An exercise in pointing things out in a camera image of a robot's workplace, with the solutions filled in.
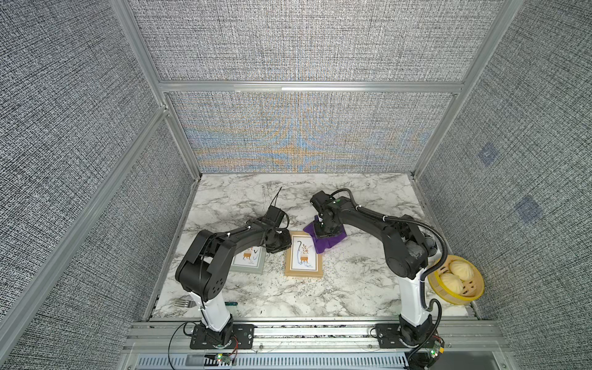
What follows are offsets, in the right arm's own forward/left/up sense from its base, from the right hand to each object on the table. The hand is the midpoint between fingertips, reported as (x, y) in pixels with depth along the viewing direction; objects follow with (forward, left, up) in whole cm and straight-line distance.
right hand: (318, 229), depth 95 cm
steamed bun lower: (-22, -44, +3) cm, 50 cm away
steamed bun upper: (-18, -50, +3) cm, 53 cm away
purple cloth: (-7, -1, +1) cm, 7 cm away
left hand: (-7, +10, -4) cm, 13 cm away
